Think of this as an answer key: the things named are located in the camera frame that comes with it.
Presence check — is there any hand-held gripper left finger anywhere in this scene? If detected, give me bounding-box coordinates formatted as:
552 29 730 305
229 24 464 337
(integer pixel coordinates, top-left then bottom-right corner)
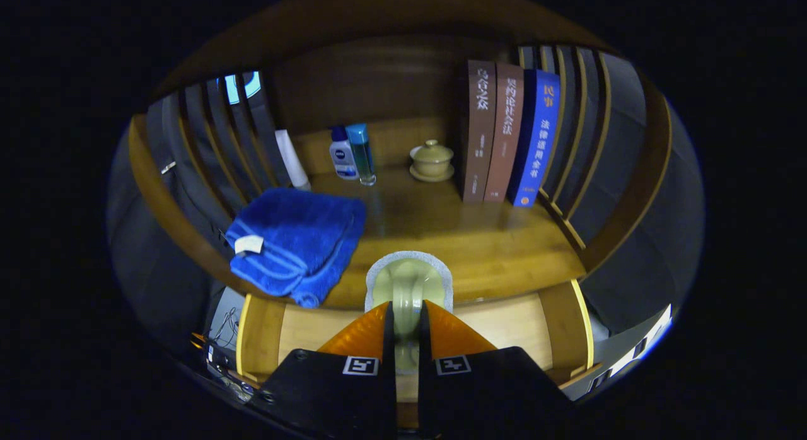
252 300 398 440

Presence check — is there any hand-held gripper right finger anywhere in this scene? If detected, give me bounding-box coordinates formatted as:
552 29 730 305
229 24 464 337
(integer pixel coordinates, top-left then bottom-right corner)
418 299 571 440

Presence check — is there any brown wooden drawer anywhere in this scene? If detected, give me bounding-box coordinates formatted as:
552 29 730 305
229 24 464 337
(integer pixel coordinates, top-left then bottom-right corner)
235 277 603 428

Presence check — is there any wooden countertop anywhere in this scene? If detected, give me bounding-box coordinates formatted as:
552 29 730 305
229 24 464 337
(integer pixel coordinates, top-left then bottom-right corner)
221 166 587 310

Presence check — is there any brown wooden cabinet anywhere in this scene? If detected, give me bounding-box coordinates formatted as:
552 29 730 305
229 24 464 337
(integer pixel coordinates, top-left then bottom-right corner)
128 0 674 315

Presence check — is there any black power strip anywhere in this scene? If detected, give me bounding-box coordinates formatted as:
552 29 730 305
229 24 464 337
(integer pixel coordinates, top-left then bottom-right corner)
192 332 254 404

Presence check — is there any folded blue towel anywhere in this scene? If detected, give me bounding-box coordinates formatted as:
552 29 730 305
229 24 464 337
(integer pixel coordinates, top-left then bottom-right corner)
225 187 368 309

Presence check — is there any beige lidded teacup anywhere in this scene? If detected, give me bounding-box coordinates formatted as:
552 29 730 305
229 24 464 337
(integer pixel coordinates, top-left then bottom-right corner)
409 139 455 183

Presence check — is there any white bottle with blue cap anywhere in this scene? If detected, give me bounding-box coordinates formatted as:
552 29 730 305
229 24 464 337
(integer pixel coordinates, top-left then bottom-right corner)
328 125 360 181

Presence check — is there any clear teal bottle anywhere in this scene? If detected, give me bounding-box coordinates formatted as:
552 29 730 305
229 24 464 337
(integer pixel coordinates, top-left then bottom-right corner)
345 124 377 187

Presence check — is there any white tube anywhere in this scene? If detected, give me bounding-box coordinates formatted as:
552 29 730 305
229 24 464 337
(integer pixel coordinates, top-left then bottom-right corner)
274 129 311 190

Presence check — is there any dark brown book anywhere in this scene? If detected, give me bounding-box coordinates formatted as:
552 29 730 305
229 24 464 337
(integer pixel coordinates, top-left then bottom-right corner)
458 60 497 204

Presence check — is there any reddish brown book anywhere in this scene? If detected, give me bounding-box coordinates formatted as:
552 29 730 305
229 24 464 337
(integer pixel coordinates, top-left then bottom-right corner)
484 63 525 204

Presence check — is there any blue book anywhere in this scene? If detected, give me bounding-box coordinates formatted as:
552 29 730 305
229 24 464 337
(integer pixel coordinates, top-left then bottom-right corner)
508 69 561 208

